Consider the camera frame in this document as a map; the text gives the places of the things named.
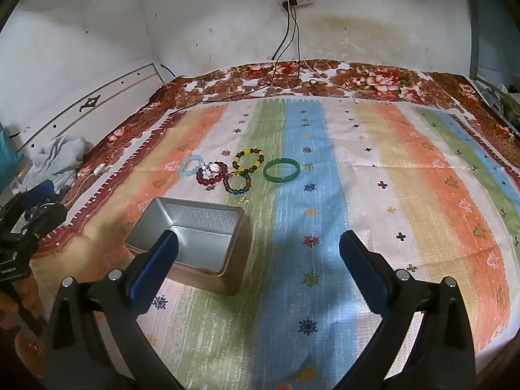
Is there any yellow and dark bead bracelet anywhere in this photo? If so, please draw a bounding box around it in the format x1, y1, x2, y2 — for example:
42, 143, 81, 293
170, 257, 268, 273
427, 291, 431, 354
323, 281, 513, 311
232, 148, 266, 173

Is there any green jade bangle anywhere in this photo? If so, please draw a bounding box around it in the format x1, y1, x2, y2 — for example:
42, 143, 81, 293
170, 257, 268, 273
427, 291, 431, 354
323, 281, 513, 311
263, 158, 302, 182

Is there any red floral blanket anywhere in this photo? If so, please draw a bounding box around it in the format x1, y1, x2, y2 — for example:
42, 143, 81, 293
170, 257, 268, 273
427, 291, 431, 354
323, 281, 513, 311
41, 59, 520, 253

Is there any white bed headboard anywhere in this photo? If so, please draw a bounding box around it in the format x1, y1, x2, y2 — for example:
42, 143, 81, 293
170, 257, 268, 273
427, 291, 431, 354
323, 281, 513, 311
16, 63, 176, 155

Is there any striped pastel blanket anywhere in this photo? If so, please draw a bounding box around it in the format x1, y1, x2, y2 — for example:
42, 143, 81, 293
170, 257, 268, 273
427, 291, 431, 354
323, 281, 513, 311
30, 97, 513, 390

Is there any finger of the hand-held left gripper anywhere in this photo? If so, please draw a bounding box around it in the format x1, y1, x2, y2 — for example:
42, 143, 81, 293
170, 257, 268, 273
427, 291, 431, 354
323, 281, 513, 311
0, 193, 68, 253

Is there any teal bag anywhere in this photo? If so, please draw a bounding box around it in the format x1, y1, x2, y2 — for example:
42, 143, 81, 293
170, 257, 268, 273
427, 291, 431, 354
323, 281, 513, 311
0, 124, 26, 188

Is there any black power cable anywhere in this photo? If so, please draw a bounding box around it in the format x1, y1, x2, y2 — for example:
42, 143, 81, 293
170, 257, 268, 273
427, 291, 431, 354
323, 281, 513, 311
175, 6, 296, 108
293, 7, 305, 88

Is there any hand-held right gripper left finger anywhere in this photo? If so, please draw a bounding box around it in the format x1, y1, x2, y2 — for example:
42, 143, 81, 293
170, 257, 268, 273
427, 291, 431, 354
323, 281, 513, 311
43, 229, 191, 390

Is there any pile of assorted clutter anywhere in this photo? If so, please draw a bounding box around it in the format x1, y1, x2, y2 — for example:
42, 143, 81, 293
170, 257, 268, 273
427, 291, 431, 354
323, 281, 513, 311
477, 81, 520, 131

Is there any grey crumpled cloth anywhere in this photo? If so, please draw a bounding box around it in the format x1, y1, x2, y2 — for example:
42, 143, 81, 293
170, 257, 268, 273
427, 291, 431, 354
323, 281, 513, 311
20, 135, 95, 196

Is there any blue panel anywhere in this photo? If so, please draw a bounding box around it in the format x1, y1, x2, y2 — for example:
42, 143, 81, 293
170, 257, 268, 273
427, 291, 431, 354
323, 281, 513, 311
467, 0, 520, 86

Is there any thin white cable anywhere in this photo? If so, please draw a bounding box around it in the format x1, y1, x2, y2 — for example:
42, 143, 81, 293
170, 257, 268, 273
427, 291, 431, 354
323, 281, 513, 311
303, 59, 359, 104

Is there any dark red bead bracelet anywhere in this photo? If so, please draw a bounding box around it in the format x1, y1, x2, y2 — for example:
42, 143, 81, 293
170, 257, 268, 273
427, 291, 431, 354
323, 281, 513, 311
196, 161, 229, 186

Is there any multicolour glass bead bracelet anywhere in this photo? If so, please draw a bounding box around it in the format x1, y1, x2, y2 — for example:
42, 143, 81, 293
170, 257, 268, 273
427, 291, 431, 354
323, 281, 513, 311
223, 172, 253, 206

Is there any light blue bead bracelet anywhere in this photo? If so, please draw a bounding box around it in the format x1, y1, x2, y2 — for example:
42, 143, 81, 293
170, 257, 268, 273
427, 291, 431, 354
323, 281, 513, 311
180, 155, 204, 178

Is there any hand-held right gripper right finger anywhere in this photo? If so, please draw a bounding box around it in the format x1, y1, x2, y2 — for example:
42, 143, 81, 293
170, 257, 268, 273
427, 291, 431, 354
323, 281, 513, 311
333, 230, 478, 390

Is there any white cable with switch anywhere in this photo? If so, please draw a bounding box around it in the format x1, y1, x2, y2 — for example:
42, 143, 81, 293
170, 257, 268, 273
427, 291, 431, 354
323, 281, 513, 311
67, 164, 108, 212

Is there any person's left hand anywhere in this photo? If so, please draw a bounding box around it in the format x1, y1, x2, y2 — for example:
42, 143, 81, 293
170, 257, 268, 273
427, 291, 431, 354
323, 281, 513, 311
0, 276, 43, 334

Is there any silver metal tin box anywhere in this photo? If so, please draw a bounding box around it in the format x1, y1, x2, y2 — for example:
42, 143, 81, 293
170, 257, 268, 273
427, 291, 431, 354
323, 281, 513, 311
124, 197, 252, 296

